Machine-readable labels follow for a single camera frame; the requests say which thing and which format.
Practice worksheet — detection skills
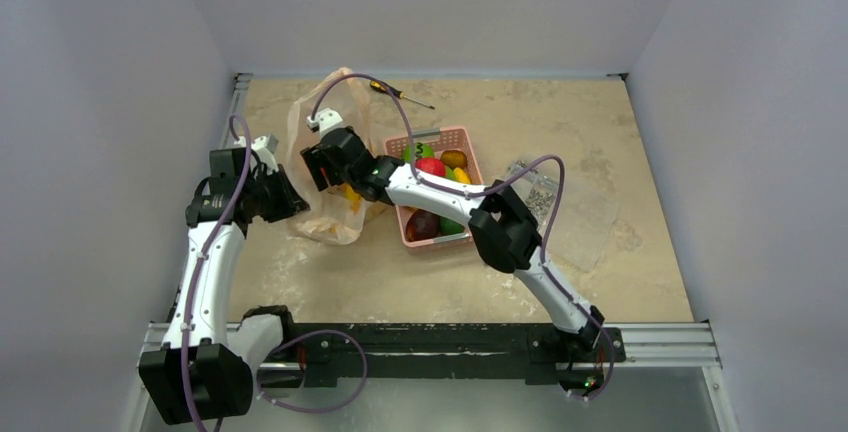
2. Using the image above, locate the yellow fake banana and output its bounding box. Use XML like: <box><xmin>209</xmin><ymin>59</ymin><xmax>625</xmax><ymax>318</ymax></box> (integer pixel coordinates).
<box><xmin>340</xmin><ymin>184</ymin><xmax>362</xmax><ymax>214</ymax></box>

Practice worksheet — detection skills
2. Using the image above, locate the translucent orange plastic bag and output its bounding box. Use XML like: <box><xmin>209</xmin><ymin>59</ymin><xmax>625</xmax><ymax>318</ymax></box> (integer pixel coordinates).
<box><xmin>282</xmin><ymin>67</ymin><xmax>385</xmax><ymax>245</ymax></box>

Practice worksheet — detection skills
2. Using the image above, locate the green striped fake watermelon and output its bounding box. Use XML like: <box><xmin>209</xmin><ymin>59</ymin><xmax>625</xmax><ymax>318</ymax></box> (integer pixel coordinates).
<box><xmin>401</xmin><ymin>142</ymin><xmax>435</xmax><ymax>164</ymax></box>

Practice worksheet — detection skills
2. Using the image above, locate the red fake tomato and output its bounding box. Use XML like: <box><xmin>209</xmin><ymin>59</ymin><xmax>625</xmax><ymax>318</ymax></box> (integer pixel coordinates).
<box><xmin>415</xmin><ymin>157</ymin><xmax>446</xmax><ymax>177</ymax></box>

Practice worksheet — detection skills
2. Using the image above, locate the dark brown fake fruit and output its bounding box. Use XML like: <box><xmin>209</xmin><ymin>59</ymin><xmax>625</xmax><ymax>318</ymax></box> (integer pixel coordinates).
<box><xmin>404</xmin><ymin>210</ymin><xmax>441</xmax><ymax>242</ymax></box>

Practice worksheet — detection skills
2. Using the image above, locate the green fake lime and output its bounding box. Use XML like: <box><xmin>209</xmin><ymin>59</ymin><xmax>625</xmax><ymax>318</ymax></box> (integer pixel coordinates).
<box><xmin>439</xmin><ymin>217</ymin><xmax>465</xmax><ymax>236</ymax></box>

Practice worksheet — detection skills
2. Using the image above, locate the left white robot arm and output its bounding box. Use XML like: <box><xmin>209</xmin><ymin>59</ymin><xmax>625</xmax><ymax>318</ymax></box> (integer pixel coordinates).
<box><xmin>138</xmin><ymin>137</ymin><xmax>309</xmax><ymax>425</ymax></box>

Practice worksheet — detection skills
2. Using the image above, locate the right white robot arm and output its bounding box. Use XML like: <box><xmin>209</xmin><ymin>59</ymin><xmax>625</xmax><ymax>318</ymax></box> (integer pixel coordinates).
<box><xmin>300</xmin><ymin>126</ymin><xmax>604</xmax><ymax>359</ymax></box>

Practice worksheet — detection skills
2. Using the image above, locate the brown fake kiwi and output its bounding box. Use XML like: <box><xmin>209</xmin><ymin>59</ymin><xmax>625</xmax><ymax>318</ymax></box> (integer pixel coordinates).
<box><xmin>439</xmin><ymin>150</ymin><xmax>468</xmax><ymax>171</ymax></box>

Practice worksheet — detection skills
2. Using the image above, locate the yellow black screwdriver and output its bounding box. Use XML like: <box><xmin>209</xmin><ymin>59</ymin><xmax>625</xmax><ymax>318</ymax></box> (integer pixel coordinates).
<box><xmin>369</xmin><ymin>80</ymin><xmax>435</xmax><ymax>110</ymax></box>

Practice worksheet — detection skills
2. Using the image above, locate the pink plastic basket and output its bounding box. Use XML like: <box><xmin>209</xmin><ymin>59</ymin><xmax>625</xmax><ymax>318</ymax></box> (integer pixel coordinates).
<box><xmin>385</xmin><ymin>126</ymin><xmax>485</xmax><ymax>253</ymax></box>

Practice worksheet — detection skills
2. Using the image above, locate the clear plastic screw box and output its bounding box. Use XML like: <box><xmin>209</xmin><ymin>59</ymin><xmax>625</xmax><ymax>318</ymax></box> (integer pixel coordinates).
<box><xmin>503</xmin><ymin>159</ymin><xmax>619</xmax><ymax>273</ymax></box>

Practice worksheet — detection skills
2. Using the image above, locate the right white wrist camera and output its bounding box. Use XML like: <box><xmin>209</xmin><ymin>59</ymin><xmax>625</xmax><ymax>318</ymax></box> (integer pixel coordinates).
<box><xmin>306</xmin><ymin>108</ymin><xmax>345</xmax><ymax>137</ymax></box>

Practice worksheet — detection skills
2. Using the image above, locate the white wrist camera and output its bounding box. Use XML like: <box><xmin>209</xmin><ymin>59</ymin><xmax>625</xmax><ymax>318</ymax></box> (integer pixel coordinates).
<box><xmin>250</xmin><ymin>134</ymin><xmax>280</xmax><ymax>178</ymax></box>
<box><xmin>306</xmin><ymin>108</ymin><xmax>345</xmax><ymax>137</ymax></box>

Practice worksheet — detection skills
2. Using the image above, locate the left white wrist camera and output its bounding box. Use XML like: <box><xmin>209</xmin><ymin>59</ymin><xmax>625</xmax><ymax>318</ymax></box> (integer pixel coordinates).
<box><xmin>250</xmin><ymin>134</ymin><xmax>280</xmax><ymax>178</ymax></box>

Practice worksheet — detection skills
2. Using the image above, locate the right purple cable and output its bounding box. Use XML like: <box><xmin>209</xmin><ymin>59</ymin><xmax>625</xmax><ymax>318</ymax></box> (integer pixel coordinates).
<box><xmin>307</xmin><ymin>73</ymin><xmax>617</xmax><ymax>404</ymax></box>

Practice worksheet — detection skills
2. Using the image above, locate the purple cable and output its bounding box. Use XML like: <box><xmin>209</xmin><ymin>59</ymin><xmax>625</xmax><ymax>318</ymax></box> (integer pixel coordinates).
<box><xmin>307</xmin><ymin>73</ymin><xmax>617</xmax><ymax>404</ymax></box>
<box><xmin>178</xmin><ymin>113</ymin><xmax>368</xmax><ymax>432</ymax></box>

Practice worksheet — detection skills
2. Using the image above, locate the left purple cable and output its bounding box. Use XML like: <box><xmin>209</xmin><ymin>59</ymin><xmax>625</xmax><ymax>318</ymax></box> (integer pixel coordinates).
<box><xmin>178</xmin><ymin>113</ymin><xmax>368</xmax><ymax>432</ymax></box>

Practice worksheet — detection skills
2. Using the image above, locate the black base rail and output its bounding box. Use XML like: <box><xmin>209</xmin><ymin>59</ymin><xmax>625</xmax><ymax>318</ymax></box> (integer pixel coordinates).
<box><xmin>258</xmin><ymin>323</ymin><xmax>627</xmax><ymax>393</ymax></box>

